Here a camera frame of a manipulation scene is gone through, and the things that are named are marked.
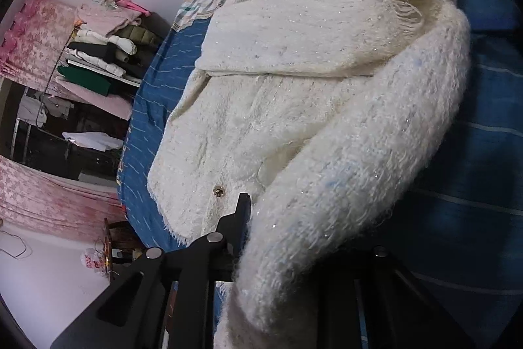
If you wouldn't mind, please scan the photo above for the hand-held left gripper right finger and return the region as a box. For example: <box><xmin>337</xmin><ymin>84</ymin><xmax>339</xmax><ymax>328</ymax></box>
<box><xmin>319</xmin><ymin>245</ymin><xmax>464</xmax><ymax>349</ymax></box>

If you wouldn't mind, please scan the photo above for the wooden stool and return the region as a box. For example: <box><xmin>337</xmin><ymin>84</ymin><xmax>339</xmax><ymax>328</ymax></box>
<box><xmin>102</xmin><ymin>217</ymin><xmax>144</xmax><ymax>276</ymax></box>

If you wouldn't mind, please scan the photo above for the teal striped cloth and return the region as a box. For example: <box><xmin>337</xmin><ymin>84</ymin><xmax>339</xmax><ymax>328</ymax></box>
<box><xmin>171</xmin><ymin>0</ymin><xmax>247</xmax><ymax>34</ymax></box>

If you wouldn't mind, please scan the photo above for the thin wall cable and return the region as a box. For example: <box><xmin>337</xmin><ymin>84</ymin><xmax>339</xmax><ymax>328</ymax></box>
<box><xmin>0</xmin><ymin>230</ymin><xmax>32</xmax><ymax>260</ymax></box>

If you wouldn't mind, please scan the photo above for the blue striped bed sheet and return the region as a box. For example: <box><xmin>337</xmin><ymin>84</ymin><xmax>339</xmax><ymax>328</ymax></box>
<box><xmin>115</xmin><ymin>0</ymin><xmax>523</xmax><ymax>349</ymax></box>

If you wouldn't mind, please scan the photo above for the pile of folded clothes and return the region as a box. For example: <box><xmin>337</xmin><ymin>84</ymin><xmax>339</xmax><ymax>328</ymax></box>
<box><xmin>56</xmin><ymin>0</ymin><xmax>161</xmax><ymax>96</ymax></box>

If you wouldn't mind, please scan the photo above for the white plastic bag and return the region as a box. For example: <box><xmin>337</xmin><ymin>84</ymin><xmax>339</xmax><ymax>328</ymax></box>
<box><xmin>80</xmin><ymin>247</ymin><xmax>108</xmax><ymax>276</ymax></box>

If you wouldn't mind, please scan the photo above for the white fuzzy knit cardigan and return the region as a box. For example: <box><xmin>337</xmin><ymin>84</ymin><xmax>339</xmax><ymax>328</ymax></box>
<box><xmin>146</xmin><ymin>0</ymin><xmax>475</xmax><ymax>349</ymax></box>

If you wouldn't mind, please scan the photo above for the pink patterned curtain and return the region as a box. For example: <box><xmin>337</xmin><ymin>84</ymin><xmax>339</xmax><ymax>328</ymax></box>
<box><xmin>0</xmin><ymin>0</ymin><xmax>133</xmax><ymax>121</ymax></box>
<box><xmin>0</xmin><ymin>155</ymin><xmax>125</xmax><ymax>243</ymax></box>

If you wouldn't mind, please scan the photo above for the white cloth on shelf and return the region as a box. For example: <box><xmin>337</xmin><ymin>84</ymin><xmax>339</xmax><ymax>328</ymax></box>
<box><xmin>62</xmin><ymin>131</ymin><xmax>124</xmax><ymax>152</ymax></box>

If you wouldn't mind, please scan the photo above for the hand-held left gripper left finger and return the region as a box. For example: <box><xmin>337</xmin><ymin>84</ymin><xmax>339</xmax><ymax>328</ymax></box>
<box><xmin>51</xmin><ymin>192</ymin><xmax>251</xmax><ymax>349</ymax></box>

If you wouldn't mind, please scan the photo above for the pink clothes hanger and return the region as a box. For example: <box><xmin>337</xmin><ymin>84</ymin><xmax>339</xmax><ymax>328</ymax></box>
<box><xmin>118</xmin><ymin>0</ymin><xmax>151</xmax><ymax>16</ymax></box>

